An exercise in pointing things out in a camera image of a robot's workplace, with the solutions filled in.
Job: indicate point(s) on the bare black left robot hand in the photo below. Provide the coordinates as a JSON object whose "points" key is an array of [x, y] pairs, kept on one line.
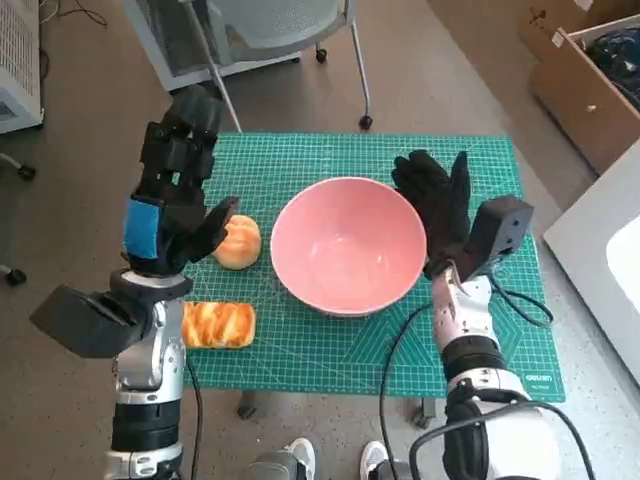
{"points": [[175, 200]]}

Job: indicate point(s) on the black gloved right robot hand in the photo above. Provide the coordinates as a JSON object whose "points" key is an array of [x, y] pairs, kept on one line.
{"points": [[445, 210]]}

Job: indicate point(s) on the round toy bread bun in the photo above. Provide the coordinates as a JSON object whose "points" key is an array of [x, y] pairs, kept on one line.
{"points": [[240, 242]]}

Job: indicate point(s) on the pink bowl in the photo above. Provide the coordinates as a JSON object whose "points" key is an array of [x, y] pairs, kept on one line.
{"points": [[350, 250]]}

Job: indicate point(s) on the long toy bread loaf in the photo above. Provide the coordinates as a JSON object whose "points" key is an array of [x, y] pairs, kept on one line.
{"points": [[220, 325]]}

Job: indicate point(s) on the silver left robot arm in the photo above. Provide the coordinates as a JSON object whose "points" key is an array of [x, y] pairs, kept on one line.
{"points": [[150, 360]]}

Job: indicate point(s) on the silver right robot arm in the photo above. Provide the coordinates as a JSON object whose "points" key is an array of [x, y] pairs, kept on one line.
{"points": [[465, 310]]}

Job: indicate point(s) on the green cutting mat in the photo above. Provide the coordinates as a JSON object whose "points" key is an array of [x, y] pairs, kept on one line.
{"points": [[325, 155]]}

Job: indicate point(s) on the white desk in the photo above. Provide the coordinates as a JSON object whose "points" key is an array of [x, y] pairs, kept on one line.
{"points": [[580, 250]]}

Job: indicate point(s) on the wooden crate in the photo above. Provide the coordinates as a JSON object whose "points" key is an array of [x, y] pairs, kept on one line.
{"points": [[575, 100]]}

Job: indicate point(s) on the white rounded object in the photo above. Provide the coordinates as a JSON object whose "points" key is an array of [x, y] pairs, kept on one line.
{"points": [[627, 260]]}

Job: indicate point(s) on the table leg caster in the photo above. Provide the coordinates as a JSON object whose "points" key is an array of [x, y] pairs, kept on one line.
{"points": [[245, 406], [422, 412]]}

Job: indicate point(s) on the grey mesh office chair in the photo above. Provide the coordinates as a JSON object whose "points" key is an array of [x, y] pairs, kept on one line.
{"points": [[280, 20]]}

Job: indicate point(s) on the white perforated appliance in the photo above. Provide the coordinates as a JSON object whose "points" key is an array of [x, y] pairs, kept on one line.
{"points": [[15, 50]]}

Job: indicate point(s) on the brown cardboard box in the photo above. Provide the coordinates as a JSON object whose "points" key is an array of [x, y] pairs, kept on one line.
{"points": [[550, 15]]}

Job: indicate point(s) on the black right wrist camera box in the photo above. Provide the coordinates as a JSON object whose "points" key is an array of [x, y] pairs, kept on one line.
{"points": [[500, 225]]}

